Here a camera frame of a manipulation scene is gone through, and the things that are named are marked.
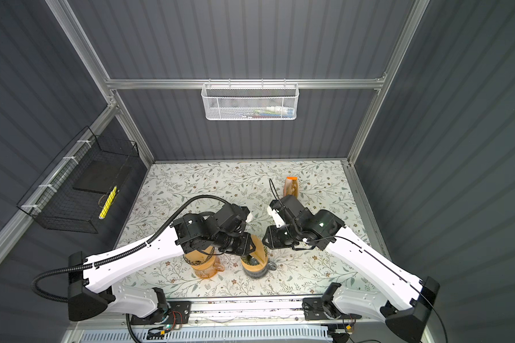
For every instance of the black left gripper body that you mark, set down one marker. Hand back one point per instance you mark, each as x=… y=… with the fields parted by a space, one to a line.
x=237 y=243

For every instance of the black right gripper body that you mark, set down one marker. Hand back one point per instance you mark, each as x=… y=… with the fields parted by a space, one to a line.
x=282 y=236

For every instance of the orange glass carafe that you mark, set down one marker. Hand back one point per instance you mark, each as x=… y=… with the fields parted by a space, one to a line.
x=205 y=263

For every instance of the grey glass carafe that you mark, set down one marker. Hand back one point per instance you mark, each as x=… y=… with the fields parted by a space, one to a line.
x=271 y=267

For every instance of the green glass dripper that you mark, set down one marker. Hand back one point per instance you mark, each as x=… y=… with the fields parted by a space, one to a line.
x=246 y=259

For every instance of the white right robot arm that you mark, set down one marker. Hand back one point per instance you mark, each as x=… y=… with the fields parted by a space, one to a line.
x=402 y=301

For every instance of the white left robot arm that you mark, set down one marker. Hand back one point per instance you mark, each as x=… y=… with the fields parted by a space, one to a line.
x=99 y=288

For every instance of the orange coffee filter holder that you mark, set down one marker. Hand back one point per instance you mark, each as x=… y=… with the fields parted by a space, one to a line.
x=291 y=187

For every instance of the floral table mat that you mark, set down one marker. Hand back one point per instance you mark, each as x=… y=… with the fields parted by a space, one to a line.
x=322 y=186

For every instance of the yellow green striped stick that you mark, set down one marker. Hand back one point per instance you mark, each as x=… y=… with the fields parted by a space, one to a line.
x=107 y=205

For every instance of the markers in white basket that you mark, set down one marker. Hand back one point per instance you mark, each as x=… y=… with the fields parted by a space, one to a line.
x=275 y=112

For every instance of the black flat box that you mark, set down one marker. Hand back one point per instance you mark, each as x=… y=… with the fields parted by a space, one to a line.
x=101 y=176

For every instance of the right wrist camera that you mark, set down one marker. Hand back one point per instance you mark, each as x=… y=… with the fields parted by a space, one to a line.
x=278 y=220

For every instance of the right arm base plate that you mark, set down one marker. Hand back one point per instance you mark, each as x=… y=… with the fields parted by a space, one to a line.
x=317 y=308

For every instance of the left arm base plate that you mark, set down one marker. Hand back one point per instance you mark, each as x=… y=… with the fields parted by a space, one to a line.
x=177 y=312

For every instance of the white wire mesh basket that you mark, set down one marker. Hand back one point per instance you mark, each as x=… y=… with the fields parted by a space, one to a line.
x=223 y=102

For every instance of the black wire basket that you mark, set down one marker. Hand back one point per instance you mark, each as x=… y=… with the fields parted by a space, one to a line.
x=79 y=193

